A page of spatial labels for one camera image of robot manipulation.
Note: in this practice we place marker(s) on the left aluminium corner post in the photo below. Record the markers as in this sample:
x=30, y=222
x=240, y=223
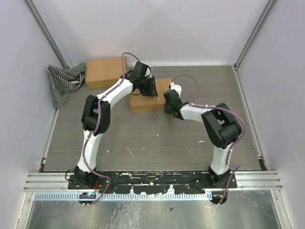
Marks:
x=39, y=13

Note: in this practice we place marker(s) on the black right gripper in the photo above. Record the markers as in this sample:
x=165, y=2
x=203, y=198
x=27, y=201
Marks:
x=167, y=110

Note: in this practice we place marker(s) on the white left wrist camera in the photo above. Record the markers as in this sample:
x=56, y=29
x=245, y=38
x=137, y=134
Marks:
x=148, y=73

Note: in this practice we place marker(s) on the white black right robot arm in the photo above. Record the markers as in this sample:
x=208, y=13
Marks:
x=221, y=126

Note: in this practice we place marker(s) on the brown cardboard box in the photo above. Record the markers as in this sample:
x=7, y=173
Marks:
x=143, y=104
x=104, y=73

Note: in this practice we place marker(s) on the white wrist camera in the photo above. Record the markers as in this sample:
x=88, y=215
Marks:
x=148, y=73
x=175, y=87

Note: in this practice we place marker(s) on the aluminium corner post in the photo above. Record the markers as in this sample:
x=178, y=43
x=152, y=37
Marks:
x=255, y=31
x=39, y=13

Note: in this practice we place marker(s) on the striped black white cloth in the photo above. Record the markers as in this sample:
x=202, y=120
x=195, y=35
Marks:
x=64, y=81

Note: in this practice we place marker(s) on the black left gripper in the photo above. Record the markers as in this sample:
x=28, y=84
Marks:
x=152, y=91

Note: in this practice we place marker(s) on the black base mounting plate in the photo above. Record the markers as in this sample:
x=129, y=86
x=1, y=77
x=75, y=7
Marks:
x=152, y=182

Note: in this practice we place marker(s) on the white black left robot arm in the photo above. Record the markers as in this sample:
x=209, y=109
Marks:
x=96, y=118

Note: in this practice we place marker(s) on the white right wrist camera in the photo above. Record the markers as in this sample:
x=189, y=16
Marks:
x=175, y=87

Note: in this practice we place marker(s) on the white slotted cable duct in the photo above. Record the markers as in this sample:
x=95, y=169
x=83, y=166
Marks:
x=48, y=196

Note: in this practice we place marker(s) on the right aluminium corner post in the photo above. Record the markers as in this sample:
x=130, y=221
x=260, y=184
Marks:
x=255, y=31

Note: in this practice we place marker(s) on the folded brown cardboard box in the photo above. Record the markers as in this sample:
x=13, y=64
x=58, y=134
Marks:
x=104, y=73

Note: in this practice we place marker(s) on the aluminium front frame rail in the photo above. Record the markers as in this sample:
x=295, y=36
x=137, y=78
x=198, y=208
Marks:
x=245, y=179

